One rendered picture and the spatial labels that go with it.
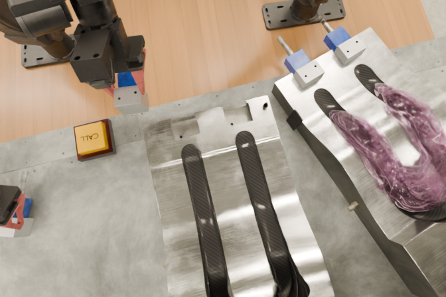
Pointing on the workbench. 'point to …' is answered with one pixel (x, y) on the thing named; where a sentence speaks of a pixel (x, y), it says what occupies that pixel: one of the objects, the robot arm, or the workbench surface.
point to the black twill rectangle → (294, 120)
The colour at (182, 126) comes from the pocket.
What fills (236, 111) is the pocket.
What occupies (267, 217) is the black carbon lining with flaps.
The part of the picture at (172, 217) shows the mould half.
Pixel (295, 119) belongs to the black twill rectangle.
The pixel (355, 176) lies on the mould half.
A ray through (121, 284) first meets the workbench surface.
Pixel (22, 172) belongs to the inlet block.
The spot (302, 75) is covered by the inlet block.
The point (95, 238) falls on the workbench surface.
